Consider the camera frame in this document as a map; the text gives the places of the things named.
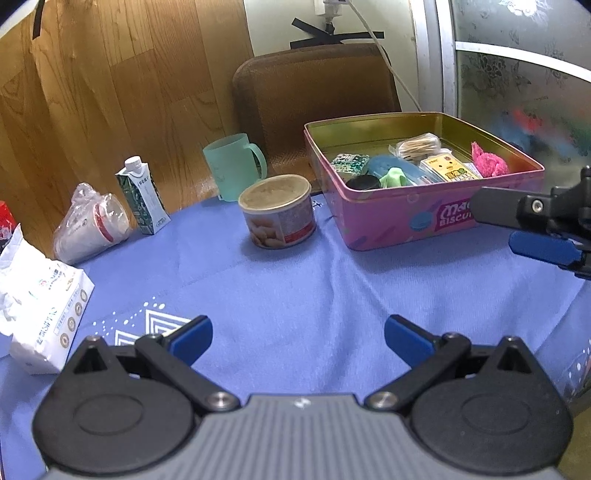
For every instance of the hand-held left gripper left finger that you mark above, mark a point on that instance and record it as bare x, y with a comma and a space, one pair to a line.
194, 334

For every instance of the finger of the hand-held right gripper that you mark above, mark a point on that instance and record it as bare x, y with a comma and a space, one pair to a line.
498, 207
540, 247

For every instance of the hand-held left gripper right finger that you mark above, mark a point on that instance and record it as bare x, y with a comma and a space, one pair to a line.
406, 337

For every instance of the bag of cotton swabs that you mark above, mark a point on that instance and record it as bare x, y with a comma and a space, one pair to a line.
418, 145

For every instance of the green plastic bag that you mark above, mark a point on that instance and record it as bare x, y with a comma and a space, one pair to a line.
396, 177

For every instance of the pink biscuit tin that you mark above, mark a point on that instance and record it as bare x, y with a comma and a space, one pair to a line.
392, 221

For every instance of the blue white wipes packet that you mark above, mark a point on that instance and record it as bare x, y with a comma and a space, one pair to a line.
388, 165

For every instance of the pink scrunchie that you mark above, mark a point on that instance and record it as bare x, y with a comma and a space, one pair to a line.
491, 161

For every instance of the yellow packet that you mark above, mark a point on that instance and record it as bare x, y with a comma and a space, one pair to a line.
445, 165

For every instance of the blue printed cloth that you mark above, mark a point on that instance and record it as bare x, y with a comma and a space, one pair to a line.
286, 295

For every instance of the black round lid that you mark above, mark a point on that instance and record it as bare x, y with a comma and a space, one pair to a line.
362, 183

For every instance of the frosted glass door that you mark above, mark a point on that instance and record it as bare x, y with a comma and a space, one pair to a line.
508, 69

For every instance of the round snack can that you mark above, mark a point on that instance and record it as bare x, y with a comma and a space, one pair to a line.
277, 221

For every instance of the green white drink carton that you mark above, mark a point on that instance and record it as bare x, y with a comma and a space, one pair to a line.
145, 198

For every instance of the bagged stack of paper cups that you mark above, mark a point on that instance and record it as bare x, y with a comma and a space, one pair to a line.
87, 230

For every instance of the green patterned packet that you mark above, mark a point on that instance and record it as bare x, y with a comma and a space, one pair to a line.
348, 162

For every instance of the white tissue pack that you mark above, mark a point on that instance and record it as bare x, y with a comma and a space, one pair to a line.
41, 295

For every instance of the green plastic cup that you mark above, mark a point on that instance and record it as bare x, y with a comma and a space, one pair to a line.
228, 166

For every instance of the red snack box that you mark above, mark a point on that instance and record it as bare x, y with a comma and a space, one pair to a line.
5, 221

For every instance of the black tape strip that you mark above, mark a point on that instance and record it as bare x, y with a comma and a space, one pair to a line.
39, 18
341, 39
309, 25

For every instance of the brown cushion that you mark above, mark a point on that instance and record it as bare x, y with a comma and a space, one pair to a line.
295, 92

